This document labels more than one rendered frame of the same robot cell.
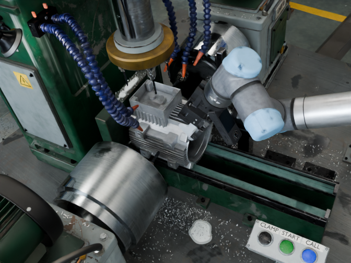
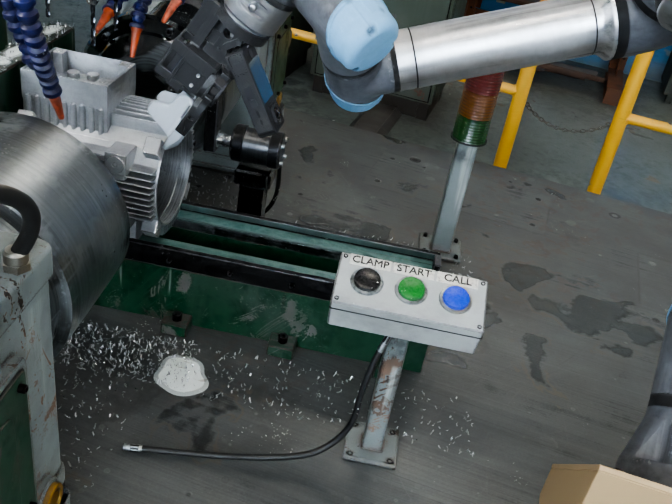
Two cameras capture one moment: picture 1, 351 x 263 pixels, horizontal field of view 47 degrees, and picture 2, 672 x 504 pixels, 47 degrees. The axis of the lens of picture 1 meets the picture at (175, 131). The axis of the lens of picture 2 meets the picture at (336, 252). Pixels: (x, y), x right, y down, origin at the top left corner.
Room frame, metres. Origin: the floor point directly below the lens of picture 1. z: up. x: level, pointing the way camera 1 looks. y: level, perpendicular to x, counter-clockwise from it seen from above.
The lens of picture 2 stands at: (-0.13, 0.27, 1.54)
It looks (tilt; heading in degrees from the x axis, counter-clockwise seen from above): 32 degrees down; 326
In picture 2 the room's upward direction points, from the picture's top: 10 degrees clockwise
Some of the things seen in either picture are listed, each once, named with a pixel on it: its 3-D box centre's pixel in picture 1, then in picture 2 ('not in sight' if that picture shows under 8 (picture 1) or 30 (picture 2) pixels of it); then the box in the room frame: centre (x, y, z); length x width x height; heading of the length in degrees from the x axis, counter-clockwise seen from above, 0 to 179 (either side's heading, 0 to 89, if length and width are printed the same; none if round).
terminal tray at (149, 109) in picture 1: (156, 103); (80, 90); (0.91, 0.04, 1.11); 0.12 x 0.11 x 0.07; 52
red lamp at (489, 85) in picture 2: not in sight; (484, 77); (0.81, -0.59, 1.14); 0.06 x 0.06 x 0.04
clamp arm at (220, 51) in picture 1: (223, 84); (217, 72); (0.92, -0.16, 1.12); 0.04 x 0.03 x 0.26; 54
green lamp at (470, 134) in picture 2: not in sight; (471, 126); (0.81, -0.59, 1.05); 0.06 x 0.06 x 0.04
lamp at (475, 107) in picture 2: not in sight; (478, 102); (0.81, -0.59, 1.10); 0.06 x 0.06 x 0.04
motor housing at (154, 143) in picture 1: (172, 128); (108, 157); (0.88, 0.01, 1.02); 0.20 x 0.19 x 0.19; 52
